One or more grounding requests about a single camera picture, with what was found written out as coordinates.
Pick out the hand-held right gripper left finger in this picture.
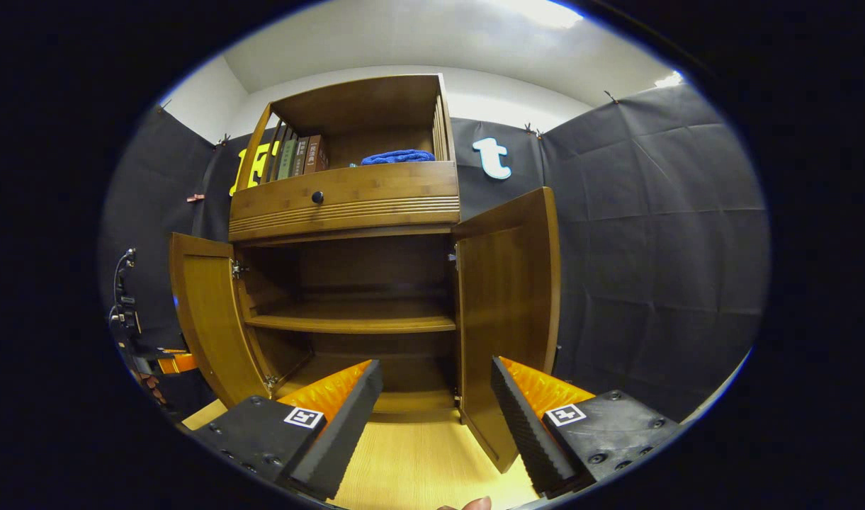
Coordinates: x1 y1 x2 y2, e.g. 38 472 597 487
190 359 385 502

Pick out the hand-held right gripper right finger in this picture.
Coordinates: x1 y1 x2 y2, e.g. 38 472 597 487
490 356 681 499

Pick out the wooden cabinet door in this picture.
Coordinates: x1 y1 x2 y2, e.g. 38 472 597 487
452 186 562 474
169 232 271 409

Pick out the wooden double-door shoe cabinet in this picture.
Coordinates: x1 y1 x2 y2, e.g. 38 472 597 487
169 73 562 474

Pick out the wooden inner cabinet shelf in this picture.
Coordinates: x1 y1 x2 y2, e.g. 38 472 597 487
244 297 458 334

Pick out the wooden cabinet drawer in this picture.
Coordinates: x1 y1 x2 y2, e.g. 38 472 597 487
228 161 461 243

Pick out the black backdrop cloth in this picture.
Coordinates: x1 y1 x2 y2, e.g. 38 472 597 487
98 84 771 426

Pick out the blue folded towel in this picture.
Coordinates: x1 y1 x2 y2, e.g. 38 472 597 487
361 149 436 166

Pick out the long ceiling light panel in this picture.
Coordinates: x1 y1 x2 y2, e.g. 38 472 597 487
489 0 585 29

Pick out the thin grey cable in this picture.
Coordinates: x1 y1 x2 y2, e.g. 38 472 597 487
111 248 135 319

